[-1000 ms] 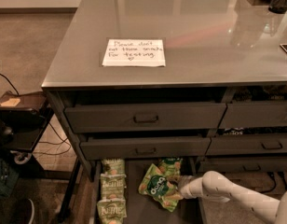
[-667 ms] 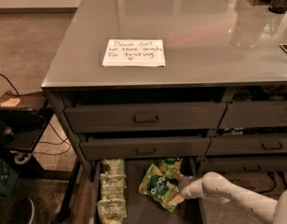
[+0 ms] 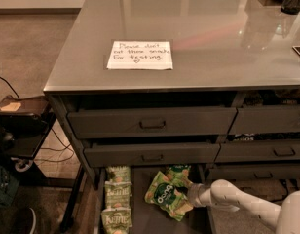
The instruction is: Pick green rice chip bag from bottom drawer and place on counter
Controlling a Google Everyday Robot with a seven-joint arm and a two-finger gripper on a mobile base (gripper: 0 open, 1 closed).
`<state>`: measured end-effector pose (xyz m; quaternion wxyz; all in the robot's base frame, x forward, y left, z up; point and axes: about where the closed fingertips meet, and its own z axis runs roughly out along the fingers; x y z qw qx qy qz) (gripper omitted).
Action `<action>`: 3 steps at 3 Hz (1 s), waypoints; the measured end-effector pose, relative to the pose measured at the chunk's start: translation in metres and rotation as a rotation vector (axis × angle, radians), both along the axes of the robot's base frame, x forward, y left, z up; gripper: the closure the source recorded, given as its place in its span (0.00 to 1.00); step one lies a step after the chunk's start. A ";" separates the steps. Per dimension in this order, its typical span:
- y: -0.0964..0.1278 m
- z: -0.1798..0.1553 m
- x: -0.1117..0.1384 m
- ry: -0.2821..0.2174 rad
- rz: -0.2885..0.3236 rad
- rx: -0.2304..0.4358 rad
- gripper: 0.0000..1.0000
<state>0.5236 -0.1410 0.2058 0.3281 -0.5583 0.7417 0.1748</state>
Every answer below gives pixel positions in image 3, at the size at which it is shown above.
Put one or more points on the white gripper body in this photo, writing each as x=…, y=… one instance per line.
x=196, y=192

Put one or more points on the green dang rice chip bag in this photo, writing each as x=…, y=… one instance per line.
x=163, y=193

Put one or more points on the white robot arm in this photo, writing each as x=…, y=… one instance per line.
x=222, y=194

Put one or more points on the bottom right grey drawer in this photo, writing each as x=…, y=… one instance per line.
x=264, y=171

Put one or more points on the grey drawer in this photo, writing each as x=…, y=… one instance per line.
x=254, y=151
x=267, y=119
x=264, y=171
x=151, y=122
x=151, y=154

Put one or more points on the open bottom left drawer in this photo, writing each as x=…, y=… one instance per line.
x=151, y=219

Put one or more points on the top left grey drawer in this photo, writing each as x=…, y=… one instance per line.
x=151, y=122

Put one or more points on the middle green kettle chip bag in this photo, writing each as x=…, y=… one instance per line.
x=117, y=194

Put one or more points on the green kettle chip bag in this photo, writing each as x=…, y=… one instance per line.
x=119, y=173
x=116, y=220
x=117, y=194

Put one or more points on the top green kettle chip bag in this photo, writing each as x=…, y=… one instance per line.
x=119, y=173

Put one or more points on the middle left grey drawer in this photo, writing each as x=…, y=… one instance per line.
x=151, y=154

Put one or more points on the bottom green kettle chip bag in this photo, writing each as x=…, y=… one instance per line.
x=116, y=220

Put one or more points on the top right grey drawer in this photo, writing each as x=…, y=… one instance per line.
x=267, y=119

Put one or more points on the middle right grey drawer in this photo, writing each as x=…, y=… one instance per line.
x=254, y=151

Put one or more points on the grey metal drawer cabinet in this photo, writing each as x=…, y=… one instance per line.
x=225, y=53

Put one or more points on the white handwritten paper note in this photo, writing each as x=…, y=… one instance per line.
x=140, y=55

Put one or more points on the black shoe white sole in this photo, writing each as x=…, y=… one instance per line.
x=25, y=222

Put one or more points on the black side cart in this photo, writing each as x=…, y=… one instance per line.
x=22, y=134

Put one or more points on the green plastic crate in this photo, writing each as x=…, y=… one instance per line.
x=8, y=187

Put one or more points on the tan sticky note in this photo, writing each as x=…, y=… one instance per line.
x=11, y=107

